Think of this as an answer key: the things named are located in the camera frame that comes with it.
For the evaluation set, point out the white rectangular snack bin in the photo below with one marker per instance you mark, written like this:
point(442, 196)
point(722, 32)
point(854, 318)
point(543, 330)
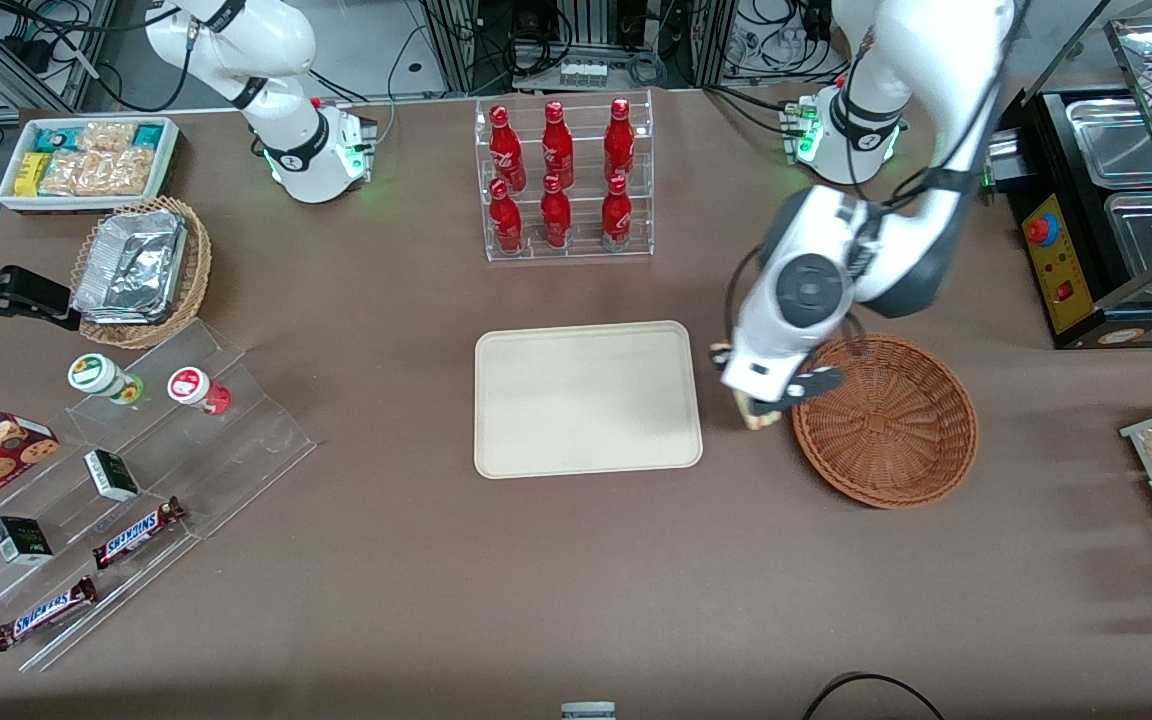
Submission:
point(168, 160)

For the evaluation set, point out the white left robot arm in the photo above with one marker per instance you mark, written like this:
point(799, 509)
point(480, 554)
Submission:
point(936, 60)

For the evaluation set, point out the red cola bottle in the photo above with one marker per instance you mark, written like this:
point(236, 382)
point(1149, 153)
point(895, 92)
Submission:
point(557, 145)
point(505, 220)
point(619, 140)
point(506, 150)
point(556, 215)
point(616, 215)

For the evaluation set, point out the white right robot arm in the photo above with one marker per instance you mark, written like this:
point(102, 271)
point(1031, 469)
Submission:
point(286, 150)

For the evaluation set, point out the small black box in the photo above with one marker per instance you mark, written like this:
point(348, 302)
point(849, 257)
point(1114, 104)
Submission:
point(21, 540)
point(111, 475)

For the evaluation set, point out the yellow snack packet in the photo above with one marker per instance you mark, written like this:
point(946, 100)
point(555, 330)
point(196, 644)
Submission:
point(31, 173)

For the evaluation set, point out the teal snack packet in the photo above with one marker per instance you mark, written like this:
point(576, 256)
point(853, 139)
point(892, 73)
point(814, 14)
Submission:
point(56, 137)
point(148, 134)

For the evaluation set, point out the snickers chocolate bar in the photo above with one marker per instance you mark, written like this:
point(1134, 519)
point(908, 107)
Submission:
point(41, 613)
point(136, 533)

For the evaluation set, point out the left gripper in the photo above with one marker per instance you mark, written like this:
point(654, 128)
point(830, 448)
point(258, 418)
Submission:
point(716, 355)

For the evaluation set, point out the green lid snack cup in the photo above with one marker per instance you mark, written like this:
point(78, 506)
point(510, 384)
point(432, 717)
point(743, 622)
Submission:
point(96, 373)

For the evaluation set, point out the beige plastic tray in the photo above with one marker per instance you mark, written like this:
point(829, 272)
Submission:
point(586, 400)

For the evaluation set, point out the brown round wicker basket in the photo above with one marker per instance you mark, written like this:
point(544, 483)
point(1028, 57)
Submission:
point(886, 430)

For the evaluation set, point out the red lid snack cup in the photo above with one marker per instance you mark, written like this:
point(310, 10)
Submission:
point(191, 385)

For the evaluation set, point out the black food warmer machine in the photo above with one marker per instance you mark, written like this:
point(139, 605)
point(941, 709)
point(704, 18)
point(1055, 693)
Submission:
point(1051, 280)

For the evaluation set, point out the clear acrylic stepped display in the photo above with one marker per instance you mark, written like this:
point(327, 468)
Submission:
point(236, 450)

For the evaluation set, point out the aluminium frame rack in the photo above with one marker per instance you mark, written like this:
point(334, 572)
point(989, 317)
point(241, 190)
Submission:
point(456, 50)

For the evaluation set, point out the light oval wicker basket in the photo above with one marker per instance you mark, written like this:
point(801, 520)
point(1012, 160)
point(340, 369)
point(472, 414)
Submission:
point(198, 260)

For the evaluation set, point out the clear acrylic bottle rack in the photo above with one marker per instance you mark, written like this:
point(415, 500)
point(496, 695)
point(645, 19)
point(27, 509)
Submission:
point(576, 255)

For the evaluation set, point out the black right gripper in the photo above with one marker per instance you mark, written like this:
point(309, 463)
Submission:
point(4, 289)

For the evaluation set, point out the small grey box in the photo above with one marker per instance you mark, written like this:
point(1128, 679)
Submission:
point(588, 711)

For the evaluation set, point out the aluminium foil container stack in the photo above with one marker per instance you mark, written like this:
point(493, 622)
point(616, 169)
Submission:
point(131, 265)

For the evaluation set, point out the white power strip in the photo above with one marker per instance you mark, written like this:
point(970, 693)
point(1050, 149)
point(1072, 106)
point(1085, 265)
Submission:
point(582, 73)

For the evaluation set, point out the triangular sandwich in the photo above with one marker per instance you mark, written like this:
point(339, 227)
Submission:
point(757, 421)

